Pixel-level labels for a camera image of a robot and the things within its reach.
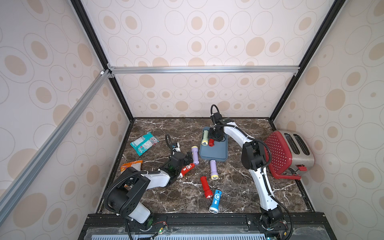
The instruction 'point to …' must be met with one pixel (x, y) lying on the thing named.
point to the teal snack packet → (143, 144)
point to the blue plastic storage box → (218, 152)
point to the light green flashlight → (205, 140)
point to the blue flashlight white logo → (215, 202)
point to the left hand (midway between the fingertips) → (190, 152)
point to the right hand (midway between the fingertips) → (216, 136)
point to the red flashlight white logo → (186, 169)
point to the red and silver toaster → (292, 154)
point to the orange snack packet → (137, 164)
